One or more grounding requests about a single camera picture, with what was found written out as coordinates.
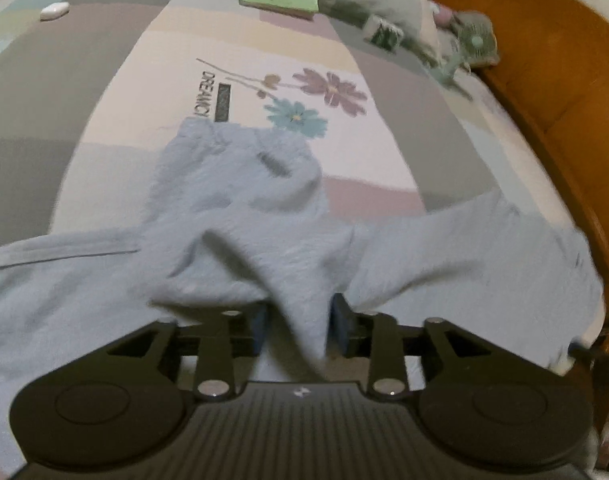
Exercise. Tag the wooden headboard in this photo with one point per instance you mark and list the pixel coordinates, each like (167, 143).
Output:
(559, 60)

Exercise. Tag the small printed tissue pack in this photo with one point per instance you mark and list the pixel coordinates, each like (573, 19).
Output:
(383, 34)

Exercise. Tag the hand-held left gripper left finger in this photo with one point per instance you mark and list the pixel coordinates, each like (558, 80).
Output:
(260, 330)

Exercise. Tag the small white case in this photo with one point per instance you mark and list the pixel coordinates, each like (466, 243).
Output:
(54, 11)

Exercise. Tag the green desk fan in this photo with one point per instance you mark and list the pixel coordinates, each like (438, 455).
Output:
(477, 40)

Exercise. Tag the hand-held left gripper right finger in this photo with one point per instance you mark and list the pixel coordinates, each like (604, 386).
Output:
(340, 322)

